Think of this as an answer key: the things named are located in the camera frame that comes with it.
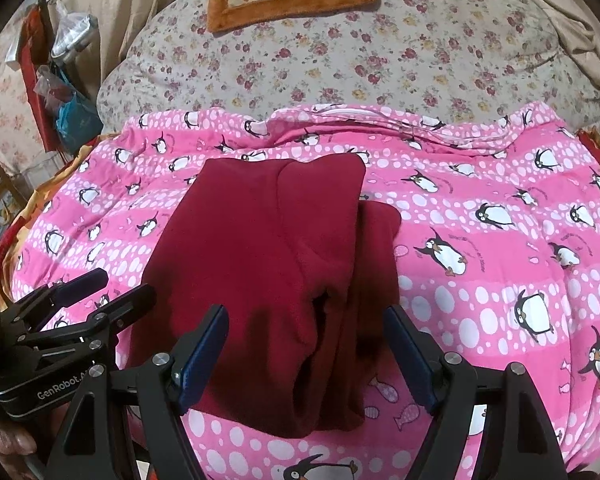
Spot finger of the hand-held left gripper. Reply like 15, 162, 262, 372
82, 284, 157, 337
15, 267, 109, 329

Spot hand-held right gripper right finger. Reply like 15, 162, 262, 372
383, 305, 568, 480

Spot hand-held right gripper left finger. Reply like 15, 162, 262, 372
55, 304, 230, 480

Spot dark red small pants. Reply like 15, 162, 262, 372
129, 152, 402, 439

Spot person's left hand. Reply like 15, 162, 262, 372
0, 419, 39, 462

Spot orange printed sheet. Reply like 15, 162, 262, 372
0, 144, 95, 286

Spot pink penguin blanket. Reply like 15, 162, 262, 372
10, 101, 600, 480

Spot blue plastic bag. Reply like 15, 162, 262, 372
55, 94, 104, 154

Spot floral pillow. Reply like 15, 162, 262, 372
0, 30, 47, 177

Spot red wooden rack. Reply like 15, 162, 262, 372
21, 2, 57, 153

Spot clear plastic bag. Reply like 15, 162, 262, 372
50, 10, 99, 62

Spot beige curtain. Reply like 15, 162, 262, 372
47, 0, 181, 111

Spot red yellow printed cloth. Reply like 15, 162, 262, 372
575, 127, 600, 173

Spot floral bed sheet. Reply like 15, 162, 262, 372
96, 0, 600, 128

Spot beige cloth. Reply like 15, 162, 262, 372
495, 0, 600, 106

